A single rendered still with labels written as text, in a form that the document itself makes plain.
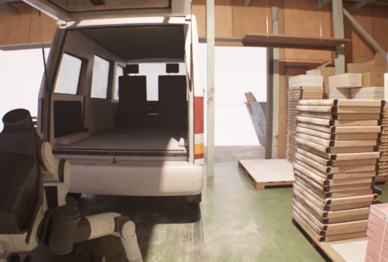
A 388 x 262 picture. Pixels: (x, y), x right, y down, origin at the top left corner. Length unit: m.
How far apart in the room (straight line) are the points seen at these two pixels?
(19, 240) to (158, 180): 1.14
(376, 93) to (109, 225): 3.20
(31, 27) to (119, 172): 3.71
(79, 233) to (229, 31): 3.66
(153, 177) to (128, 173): 0.19
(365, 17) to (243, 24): 2.40
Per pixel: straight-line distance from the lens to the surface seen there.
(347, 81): 3.42
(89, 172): 1.97
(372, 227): 1.59
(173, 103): 3.71
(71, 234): 0.93
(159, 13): 2.10
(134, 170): 1.85
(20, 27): 5.13
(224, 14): 4.13
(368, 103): 1.73
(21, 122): 1.07
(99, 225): 1.00
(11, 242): 0.99
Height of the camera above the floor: 1.02
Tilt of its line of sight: 3 degrees down
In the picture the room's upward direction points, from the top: straight up
